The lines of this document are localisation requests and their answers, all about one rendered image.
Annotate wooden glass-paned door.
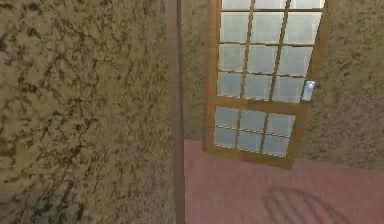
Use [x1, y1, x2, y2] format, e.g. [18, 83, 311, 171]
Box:
[202, 0, 335, 170]

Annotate silver door handle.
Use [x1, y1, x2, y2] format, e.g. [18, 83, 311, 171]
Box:
[301, 80, 316, 103]

